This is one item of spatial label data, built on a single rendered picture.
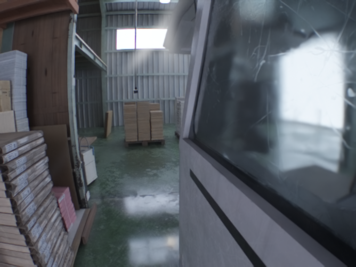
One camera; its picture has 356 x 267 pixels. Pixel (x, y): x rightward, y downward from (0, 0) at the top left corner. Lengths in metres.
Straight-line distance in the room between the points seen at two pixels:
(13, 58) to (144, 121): 4.10
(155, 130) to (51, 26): 3.98
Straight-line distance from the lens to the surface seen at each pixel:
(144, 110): 5.40
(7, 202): 1.14
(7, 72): 2.05
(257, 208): 0.27
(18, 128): 2.00
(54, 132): 2.18
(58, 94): 2.27
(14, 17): 2.48
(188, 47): 1.85
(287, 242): 0.23
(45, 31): 2.48
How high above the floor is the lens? 1.26
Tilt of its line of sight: 10 degrees down
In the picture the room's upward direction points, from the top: 1 degrees counter-clockwise
